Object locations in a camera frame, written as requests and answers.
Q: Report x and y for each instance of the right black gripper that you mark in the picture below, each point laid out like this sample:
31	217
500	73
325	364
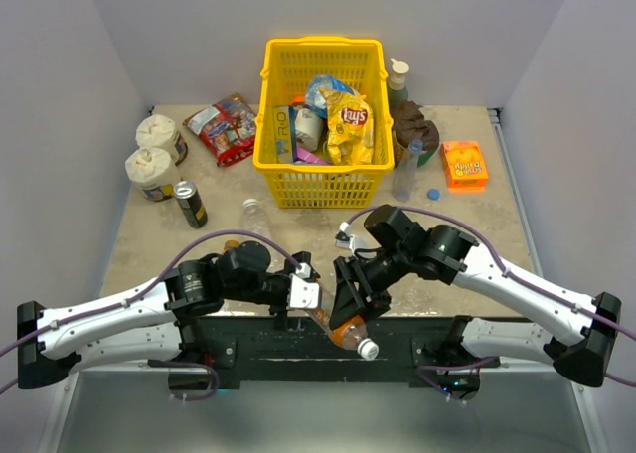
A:
350	299

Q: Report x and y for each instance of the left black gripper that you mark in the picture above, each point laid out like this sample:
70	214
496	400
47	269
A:
279	310

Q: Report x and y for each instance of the orange label tea bottle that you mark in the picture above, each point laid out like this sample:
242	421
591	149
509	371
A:
350	336

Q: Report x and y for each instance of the crushed clear plastic bottle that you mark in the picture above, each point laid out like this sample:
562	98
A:
406	171

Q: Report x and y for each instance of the blue bottle cap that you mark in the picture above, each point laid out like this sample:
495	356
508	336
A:
433	194

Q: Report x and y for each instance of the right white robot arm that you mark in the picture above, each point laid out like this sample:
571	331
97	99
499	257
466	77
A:
573	332

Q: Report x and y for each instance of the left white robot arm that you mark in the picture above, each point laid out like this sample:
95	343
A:
155	321

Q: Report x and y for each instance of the small orange juice bottle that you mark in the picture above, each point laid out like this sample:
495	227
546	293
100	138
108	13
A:
231	244

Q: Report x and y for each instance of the clear empty water bottle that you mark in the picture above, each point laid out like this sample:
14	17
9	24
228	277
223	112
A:
254	218

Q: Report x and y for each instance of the green soap dispenser bottle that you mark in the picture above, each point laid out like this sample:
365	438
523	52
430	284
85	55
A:
397	90

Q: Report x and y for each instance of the black drink can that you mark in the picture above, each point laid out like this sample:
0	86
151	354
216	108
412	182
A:
190	203

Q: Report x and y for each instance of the purple pack in basket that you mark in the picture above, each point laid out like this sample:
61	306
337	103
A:
303	156

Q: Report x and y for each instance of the red snack bag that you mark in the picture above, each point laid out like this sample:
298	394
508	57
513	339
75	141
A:
226	128

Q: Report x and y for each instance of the white paper roll in basket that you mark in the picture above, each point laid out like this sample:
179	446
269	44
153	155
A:
308	128

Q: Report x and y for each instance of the front toilet paper roll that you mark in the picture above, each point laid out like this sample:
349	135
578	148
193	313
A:
153	173

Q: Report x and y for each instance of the toilet paper roll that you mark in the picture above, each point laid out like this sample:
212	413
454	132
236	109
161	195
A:
160	131
153	173

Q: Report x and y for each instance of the orange snack box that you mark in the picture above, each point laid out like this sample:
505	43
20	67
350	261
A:
464	166

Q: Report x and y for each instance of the blue RIO box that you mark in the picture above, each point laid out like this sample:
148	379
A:
283	127

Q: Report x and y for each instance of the yellow Lays chips bag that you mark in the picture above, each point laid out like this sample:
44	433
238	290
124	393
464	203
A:
350	121

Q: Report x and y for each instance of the rear toilet paper roll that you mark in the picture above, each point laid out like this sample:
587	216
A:
160	131

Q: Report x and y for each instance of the blue plastic bag in basket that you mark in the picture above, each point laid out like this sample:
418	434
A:
323	90

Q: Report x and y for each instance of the yellow plastic basket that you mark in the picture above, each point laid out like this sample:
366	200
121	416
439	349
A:
289	65

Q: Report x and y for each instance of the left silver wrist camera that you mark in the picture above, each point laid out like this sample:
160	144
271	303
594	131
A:
303	295

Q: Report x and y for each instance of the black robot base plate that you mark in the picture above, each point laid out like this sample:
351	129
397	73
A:
413	350

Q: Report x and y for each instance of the aluminium frame rail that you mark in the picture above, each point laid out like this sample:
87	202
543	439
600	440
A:
494	116

